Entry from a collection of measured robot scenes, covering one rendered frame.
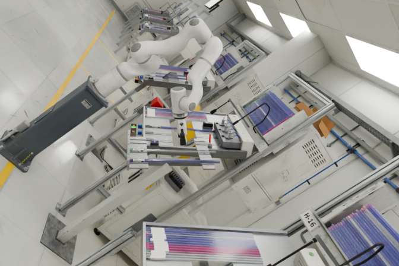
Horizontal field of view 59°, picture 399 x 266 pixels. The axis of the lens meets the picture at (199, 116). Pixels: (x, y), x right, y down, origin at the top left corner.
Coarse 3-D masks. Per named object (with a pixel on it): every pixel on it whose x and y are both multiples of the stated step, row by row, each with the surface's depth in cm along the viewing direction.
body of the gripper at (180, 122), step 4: (176, 120) 194; (180, 120) 193; (184, 120) 193; (176, 124) 197; (180, 124) 194; (184, 124) 194; (180, 128) 194; (184, 128) 194; (180, 132) 197; (184, 132) 195
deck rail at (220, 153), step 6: (210, 150) 237; (216, 150) 238; (222, 150) 239; (228, 150) 240; (234, 150) 241; (240, 150) 243; (192, 156) 237; (198, 156) 238; (216, 156) 240; (222, 156) 241; (228, 156) 241; (234, 156) 242; (240, 156) 243
